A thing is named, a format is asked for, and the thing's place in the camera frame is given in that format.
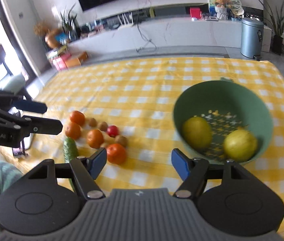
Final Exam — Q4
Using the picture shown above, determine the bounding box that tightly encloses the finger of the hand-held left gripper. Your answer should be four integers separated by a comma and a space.
0, 92, 48, 113
0, 104, 63, 137

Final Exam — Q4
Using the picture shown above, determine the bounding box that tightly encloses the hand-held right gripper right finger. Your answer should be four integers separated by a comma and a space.
171, 149, 256, 199

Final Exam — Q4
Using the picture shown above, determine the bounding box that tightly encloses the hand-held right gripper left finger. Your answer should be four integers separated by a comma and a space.
25, 148, 107, 200

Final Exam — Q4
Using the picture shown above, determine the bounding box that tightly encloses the orange tangerine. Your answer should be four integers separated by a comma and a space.
69, 110, 86, 127
87, 129, 104, 149
65, 122, 82, 140
106, 144, 127, 165

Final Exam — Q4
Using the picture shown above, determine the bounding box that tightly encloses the green cucumber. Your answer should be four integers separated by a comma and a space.
63, 137, 80, 192

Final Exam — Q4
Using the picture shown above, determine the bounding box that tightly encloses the red tomato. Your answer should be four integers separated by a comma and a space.
107, 126, 119, 138

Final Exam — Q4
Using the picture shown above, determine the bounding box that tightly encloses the green strainer bowl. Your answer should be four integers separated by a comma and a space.
173, 80, 274, 166

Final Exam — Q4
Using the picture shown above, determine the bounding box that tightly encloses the yellow lemon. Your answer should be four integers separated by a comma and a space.
183, 117, 212, 149
223, 128, 258, 162

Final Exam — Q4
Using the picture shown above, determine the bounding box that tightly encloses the pink cardboard box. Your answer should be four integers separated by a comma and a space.
46, 50, 71, 71

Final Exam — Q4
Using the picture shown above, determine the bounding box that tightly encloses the orange cardboard box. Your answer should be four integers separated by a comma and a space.
65, 51, 89, 68

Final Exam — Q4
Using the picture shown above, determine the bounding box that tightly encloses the yellow checked tablecloth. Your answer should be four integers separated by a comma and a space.
0, 57, 284, 239

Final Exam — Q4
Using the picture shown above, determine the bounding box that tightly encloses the small leafy potted plant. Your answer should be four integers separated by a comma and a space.
59, 4, 79, 41

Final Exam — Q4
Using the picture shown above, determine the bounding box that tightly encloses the silver pedal trash can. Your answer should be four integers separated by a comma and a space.
240, 17, 264, 61

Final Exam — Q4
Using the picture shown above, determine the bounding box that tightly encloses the red box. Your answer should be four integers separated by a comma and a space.
190, 7, 202, 19

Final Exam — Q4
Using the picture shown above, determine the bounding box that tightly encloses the colourful picture board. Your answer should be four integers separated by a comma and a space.
208, 0, 242, 16

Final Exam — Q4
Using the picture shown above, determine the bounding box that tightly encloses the tall potted plant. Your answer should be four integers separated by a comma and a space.
257, 0, 284, 56

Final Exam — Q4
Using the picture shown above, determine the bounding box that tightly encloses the white wire rack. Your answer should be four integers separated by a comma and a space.
118, 12, 135, 27

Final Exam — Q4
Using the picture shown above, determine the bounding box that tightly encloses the black hanging cable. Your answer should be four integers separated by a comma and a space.
135, 17, 157, 54

